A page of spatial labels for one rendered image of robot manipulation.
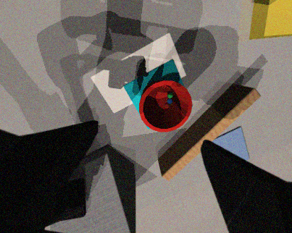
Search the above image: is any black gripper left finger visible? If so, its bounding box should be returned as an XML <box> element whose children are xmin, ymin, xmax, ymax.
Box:
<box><xmin>0</xmin><ymin>120</ymin><xmax>99</xmax><ymax>229</ymax></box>

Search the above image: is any yellow rectangular block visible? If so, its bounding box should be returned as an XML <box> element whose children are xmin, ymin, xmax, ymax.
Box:
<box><xmin>249</xmin><ymin>0</ymin><xmax>292</xmax><ymax>39</ymax></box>

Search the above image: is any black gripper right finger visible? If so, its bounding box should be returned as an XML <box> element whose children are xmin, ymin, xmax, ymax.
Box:
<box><xmin>201</xmin><ymin>140</ymin><xmax>292</xmax><ymax>233</ymax></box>

